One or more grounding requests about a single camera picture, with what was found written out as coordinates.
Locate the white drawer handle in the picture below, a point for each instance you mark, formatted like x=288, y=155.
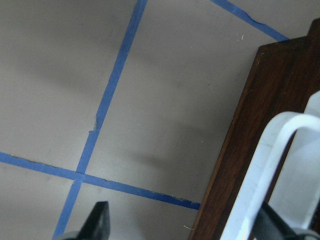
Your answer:
x=284, y=172

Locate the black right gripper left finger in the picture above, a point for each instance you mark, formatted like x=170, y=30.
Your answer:
x=97, y=225

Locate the dark wooden drawer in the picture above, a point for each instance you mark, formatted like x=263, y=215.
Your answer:
x=282, y=77

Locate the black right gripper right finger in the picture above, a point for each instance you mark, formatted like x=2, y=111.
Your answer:
x=268, y=225

